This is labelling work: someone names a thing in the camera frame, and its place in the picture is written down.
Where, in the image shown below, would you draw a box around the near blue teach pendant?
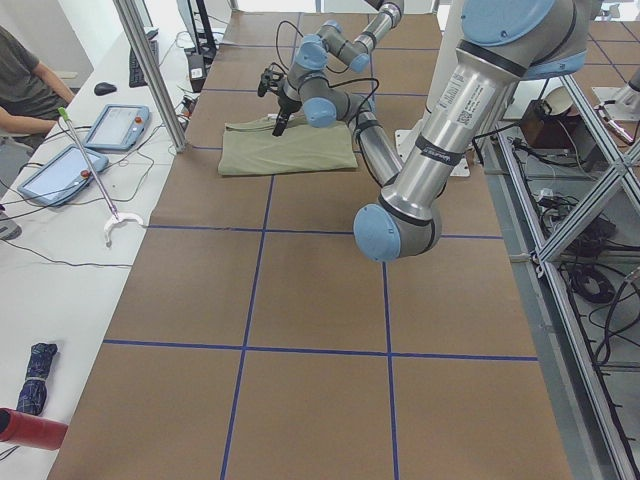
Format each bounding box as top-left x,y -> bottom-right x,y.
17,145 -> 91,207

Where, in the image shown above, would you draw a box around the white reacher grabber stick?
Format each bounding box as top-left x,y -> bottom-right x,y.
58,107 -> 144,248

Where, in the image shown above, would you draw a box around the red cylinder bottle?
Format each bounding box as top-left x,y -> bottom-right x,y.
1,408 -> 68,451

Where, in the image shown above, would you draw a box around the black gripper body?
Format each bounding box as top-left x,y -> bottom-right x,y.
276,93 -> 301,125

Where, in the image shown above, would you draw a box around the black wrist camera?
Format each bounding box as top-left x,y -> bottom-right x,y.
257,63 -> 285,97

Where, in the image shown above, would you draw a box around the black computer mouse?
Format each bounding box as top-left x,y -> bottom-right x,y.
93,82 -> 117,96

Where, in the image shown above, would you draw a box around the far blue teach pendant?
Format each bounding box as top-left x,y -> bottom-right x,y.
83,104 -> 150,152

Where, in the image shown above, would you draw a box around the blue teach pendant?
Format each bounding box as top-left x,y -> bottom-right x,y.
17,145 -> 91,207
83,104 -> 150,152

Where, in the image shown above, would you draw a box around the olive green long-sleeve shirt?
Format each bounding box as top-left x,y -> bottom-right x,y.
218,116 -> 358,176

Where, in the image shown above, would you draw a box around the aluminium frame post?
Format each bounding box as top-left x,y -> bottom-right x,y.
113,0 -> 186,153

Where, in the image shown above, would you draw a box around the seated person in grey shirt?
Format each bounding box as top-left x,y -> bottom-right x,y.
1,27 -> 75,150

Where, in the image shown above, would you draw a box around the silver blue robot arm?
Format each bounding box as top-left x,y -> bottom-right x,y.
293,0 -> 404,73
258,1 -> 598,262

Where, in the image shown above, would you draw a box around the black power adapter brick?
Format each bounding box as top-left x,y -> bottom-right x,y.
187,52 -> 207,93

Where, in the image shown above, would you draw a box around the black keyboard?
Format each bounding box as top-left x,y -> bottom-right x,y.
128,40 -> 159,88

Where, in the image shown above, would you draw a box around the folded dark blue umbrella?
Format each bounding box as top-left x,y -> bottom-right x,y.
16,343 -> 58,416

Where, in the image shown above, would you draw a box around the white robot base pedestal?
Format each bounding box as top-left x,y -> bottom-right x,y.
394,0 -> 476,178

